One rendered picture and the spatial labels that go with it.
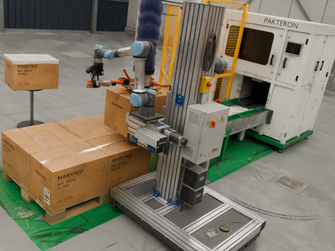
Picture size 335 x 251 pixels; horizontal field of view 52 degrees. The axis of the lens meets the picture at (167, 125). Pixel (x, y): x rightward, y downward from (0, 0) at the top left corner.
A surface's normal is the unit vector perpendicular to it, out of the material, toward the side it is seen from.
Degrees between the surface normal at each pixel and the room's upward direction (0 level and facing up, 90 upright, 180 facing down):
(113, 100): 90
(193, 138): 90
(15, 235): 0
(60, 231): 0
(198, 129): 90
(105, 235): 0
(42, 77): 90
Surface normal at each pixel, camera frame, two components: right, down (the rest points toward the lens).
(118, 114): -0.69, 0.16
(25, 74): 0.62, 0.36
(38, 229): 0.14, -0.93
